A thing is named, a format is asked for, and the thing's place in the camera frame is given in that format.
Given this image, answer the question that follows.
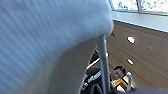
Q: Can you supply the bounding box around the person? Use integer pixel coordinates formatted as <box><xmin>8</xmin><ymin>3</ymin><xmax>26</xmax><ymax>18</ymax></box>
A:
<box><xmin>80</xmin><ymin>64</ymin><xmax>135</xmax><ymax>94</ymax></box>

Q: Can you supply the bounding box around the round ceiling light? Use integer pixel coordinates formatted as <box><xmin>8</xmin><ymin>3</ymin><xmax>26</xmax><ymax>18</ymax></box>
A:
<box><xmin>126</xmin><ymin>35</ymin><xmax>137</xmax><ymax>45</ymax></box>
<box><xmin>125</xmin><ymin>58</ymin><xmax>135</xmax><ymax>66</ymax></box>

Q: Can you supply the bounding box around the window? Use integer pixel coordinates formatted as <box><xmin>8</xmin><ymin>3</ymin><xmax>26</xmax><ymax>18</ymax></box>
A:
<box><xmin>109</xmin><ymin>0</ymin><xmax>168</xmax><ymax>15</ymax></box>

